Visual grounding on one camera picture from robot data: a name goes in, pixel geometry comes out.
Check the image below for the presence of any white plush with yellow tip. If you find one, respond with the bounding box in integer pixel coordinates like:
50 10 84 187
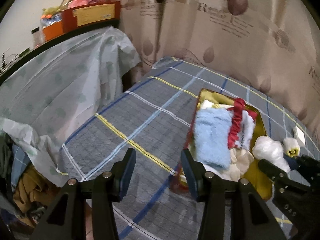
283 138 300 158

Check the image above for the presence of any white fluffy sock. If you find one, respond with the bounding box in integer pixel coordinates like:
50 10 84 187
252 136 290 173

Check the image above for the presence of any red white ruffled cloth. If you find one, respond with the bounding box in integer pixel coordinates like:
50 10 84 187
227 98 258 151

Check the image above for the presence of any light blue towel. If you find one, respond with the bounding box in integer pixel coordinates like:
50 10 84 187
193 108 232 170

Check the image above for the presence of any gold rectangular tray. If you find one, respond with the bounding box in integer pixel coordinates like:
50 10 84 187
170 88 275 202

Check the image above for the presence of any white folded cloth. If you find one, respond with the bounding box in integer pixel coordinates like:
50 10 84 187
293 126 306 147

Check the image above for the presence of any cream cloth in tray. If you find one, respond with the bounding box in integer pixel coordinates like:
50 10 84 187
204 148 254 181

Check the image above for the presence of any brown cloth pile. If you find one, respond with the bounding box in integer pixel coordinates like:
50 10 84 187
13 164 60 228

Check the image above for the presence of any white folded towel in tray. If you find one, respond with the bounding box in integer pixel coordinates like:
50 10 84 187
199 100 233 109

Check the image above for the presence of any grey plaid tablecloth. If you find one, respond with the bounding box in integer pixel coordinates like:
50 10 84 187
56 56 320 240

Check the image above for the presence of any white green patterned cover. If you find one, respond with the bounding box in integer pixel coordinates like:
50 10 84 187
1 27 140 186

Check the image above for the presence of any beige leaf print curtain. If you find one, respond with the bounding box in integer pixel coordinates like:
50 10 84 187
104 0 319 137

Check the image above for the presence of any orange box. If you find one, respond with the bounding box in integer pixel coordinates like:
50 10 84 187
42 21 63 42

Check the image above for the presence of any red yellow cardboard box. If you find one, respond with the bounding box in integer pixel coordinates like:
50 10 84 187
61 1 121 33

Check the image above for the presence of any red plastic bag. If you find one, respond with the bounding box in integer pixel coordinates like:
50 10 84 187
68 0 104 9

